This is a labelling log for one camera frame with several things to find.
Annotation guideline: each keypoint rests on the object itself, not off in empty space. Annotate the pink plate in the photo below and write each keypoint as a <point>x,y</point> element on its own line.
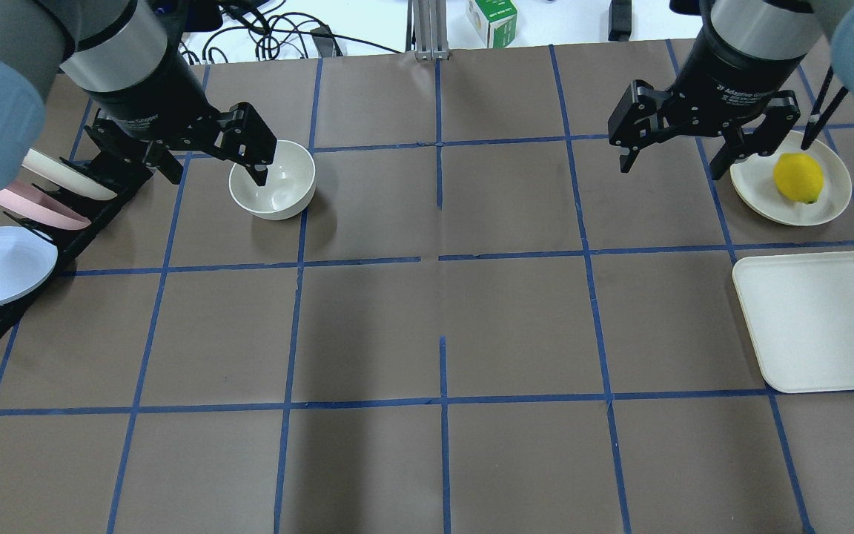
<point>36,205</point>

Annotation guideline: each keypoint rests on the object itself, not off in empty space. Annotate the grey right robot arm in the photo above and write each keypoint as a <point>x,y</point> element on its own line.
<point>781,30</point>

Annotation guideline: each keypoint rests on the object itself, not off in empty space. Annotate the yellow lemon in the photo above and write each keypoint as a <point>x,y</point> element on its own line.
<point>798,177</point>

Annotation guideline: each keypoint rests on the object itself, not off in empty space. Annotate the white rectangular tray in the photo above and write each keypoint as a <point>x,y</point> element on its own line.
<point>799,311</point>

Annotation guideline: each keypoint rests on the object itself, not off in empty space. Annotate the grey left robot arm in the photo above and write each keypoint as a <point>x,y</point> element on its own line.
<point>125,58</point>

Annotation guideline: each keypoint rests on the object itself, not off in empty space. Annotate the aluminium frame post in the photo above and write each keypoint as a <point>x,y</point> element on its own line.
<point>426,32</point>

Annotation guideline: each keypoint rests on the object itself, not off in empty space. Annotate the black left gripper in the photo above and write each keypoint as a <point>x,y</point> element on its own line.
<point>144,95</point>

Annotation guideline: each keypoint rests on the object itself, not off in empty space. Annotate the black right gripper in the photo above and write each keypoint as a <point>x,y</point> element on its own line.
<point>723,74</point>

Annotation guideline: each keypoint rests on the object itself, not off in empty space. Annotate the black dish rack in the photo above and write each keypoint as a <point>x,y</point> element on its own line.
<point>119,168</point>

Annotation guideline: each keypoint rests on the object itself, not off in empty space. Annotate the white ceramic bowl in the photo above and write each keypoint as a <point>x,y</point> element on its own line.
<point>290,185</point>

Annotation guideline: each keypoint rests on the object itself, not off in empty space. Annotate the cream round plate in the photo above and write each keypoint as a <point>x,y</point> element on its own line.
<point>753,182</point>

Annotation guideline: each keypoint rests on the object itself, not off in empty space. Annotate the green white carton box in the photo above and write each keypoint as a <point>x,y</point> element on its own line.
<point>494,21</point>

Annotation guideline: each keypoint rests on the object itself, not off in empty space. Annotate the white plate in rack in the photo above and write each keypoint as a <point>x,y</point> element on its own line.
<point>63,175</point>

